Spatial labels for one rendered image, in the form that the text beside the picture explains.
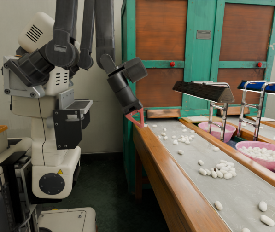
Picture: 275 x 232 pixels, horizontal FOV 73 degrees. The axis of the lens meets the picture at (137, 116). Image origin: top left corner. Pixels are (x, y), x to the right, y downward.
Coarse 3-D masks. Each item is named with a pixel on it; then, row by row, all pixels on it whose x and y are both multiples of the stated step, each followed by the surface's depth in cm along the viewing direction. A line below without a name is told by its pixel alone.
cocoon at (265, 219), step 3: (261, 216) 56; (264, 216) 55; (261, 219) 56; (264, 219) 55; (267, 219) 55; (270, 219) 54; (264, 222) 55; (267, 222) 54; (270, 222) 54; (273, 222) 54; (270, 225) 54; (273, 225) 54
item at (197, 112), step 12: (252, 108) 178; (264, 108) 181; (144, 120) 163; (156, 120) 171; (168, 120) 171; (132, 132) 164; (132, 144) 169; (132, 156) 172; (132, 168) 175; (144, 168) 177; (132, 180) 178; (132, 192) 182
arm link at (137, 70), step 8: (104, 56) 54; (104, 64) 55; (112, 64) 55; (120, 64) 57; (128, 64) 58; (136, 64) 58; (128, 72) 58; (136, 72) 58; (144, 72) 58; (136, 80) 60
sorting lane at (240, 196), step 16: (160, 128) 146; (176, 128) 146; (192, 144) 115; (208, 144) 115; (176, 160) 94; (192, 160) 94; (208, 160) 94; (224, 160) 94; (192, 176) 80; (208, 176) 80; (240, 176) 80; (256, 176) 80; (208, 192) 69; (224, 192) 69; (240, 192) 69; (256, 192) 69; (272, 192) 69; (224, 208) 62; (240, 208) 62; (256, 208) 62; (272, 208) 62; (240, 224) 55; (256, 224) 55
